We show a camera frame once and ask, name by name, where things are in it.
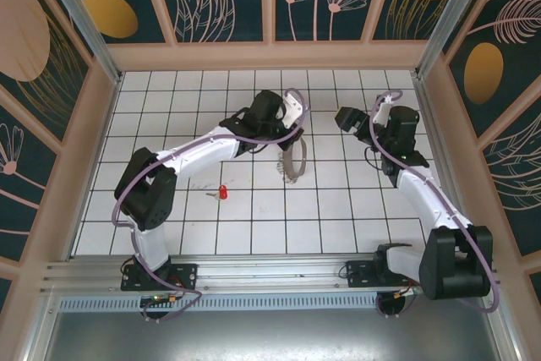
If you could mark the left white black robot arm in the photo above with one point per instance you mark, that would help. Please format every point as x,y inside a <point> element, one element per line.
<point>153,242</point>

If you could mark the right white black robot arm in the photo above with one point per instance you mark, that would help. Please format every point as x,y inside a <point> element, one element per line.
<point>422,196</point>

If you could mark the right small circuit board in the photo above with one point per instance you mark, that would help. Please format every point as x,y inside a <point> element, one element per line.
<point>416,291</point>

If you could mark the small circuit board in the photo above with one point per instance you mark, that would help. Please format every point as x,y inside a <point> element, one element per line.
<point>162,301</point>
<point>416,291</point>

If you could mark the left small circuit board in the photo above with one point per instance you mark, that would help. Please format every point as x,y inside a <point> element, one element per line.
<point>162,301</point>

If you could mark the grey metal sheet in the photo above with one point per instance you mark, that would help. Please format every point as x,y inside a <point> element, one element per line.
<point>270,335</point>

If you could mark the aluminium corner post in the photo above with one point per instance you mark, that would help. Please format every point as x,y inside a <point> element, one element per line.
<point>452,18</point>
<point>80,18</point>

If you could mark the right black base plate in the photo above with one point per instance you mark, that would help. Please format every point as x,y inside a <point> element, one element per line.
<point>359,274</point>

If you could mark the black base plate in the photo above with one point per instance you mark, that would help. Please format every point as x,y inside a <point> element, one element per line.
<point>184,274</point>
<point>359,274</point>

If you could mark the aluminium mounting rail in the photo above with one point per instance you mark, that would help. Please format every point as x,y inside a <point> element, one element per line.
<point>270,270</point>

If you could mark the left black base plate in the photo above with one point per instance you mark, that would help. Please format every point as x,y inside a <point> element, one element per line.
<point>184,274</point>

